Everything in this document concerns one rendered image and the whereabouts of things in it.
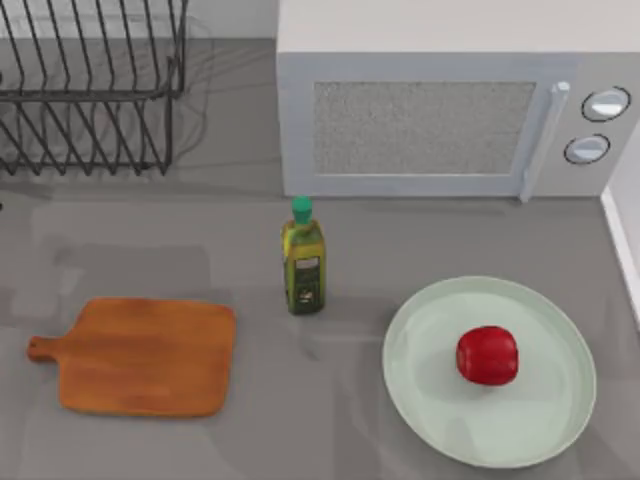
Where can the pale microwave oven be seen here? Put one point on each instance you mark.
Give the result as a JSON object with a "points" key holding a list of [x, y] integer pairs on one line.
{"points": [[425, 60]]}

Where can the wooden cutting board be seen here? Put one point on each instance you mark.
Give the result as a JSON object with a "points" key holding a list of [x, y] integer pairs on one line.
{"points": [[150, 357]]}

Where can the small microwave knob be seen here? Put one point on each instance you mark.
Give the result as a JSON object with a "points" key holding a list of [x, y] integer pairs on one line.
{"points": [[586, 148]]}

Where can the pale green plate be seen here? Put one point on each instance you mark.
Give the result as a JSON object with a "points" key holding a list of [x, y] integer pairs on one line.
{"points": [[450, 415]]}

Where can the large microwave knob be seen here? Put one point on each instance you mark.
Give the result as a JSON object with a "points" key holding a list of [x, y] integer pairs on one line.
{"points": [[605, 103]]}

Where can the green oil bottle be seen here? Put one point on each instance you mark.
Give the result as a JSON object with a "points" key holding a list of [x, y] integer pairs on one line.
{"points": [[303, 265]]}

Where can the red bell pepper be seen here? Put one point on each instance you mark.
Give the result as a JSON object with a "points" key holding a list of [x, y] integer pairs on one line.
{"points": [[487, 356]]}

